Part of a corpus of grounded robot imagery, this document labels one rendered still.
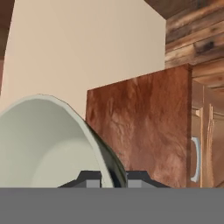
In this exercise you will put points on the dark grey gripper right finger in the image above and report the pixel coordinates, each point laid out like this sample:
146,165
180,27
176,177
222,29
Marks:
140,176

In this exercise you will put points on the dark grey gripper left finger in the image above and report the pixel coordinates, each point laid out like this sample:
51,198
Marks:
87,178

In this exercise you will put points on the pale green bowl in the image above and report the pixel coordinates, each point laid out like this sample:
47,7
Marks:
43,145

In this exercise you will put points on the light wooden cabinet door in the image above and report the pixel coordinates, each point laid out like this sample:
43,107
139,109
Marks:
201,145

